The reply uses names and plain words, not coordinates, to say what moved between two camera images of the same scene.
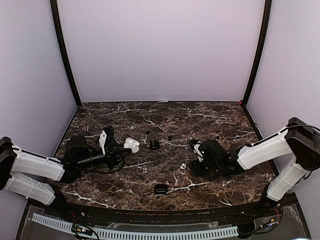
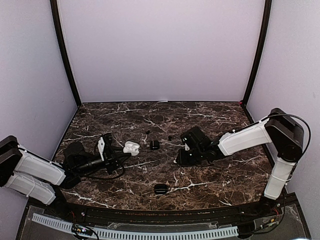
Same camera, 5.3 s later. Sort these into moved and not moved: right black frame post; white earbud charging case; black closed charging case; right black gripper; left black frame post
Moved: white earbud charging case; right black gripper
Not moved: black closed charging case; left black frame post; right black frame post
